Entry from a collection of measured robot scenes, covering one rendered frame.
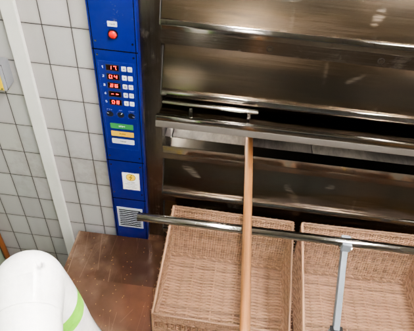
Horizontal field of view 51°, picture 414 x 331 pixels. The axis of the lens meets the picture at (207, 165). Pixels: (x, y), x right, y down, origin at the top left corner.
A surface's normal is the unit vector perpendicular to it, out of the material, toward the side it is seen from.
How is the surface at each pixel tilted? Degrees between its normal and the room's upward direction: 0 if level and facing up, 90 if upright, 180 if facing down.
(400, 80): 70
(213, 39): 90
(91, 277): 0
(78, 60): 90
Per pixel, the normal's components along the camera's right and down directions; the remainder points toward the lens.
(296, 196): -0.07, 0.40
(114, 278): 0.07, -0.72
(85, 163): -0.11, 0.68
